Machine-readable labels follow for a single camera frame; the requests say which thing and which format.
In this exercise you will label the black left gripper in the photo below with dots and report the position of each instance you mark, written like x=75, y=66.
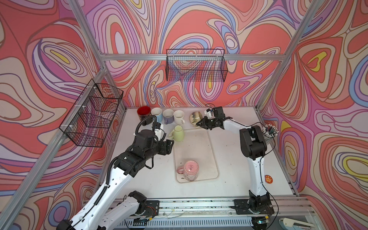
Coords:
x=165, y=147

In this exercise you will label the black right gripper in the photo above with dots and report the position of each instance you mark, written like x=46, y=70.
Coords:
x=204, y=123

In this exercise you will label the cream speckled round mug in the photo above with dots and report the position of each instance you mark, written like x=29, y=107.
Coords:
x=195, y=117

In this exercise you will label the white small mug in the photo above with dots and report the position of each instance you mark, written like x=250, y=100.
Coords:
x=179, y=117

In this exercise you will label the light green mug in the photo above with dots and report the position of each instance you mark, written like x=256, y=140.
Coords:
x=177, y=134

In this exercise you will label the black skull mug red inside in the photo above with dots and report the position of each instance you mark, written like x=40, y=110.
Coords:
x=143, y=112

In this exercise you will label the light blue mug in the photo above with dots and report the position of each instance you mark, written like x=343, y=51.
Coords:
x=158, y=112

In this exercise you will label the purple mug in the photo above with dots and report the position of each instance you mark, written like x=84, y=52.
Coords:
x=168, y=117

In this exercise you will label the pink patterned mug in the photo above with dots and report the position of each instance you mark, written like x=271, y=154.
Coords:
x=189, y=170

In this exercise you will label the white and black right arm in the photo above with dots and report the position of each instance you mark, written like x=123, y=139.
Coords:
x=253, y=147

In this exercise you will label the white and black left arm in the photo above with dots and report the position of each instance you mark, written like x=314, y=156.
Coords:
x=96, y=214

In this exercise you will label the beige plastic tray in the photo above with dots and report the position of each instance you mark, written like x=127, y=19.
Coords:
x=195, y=150

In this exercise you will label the pen holder with pens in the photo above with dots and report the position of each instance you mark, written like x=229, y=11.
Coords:
x=270, y=131

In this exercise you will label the red round sticker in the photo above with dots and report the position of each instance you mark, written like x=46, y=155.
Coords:
x=268, y=179

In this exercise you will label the white device bottom right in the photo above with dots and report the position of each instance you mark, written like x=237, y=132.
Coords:
x=292, y=224

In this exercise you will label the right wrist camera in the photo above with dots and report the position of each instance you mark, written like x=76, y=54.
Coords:
x=209, y=113

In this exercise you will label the black wire basket back wall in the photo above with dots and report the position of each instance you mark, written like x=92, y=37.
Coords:
x=199, y=65

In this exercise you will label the black wire basket wall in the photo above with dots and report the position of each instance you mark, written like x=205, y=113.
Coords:
x=94, y=117
x=199, y=65

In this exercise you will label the black wire basket left wall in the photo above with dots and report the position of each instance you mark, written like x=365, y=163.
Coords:
x=94, y=117

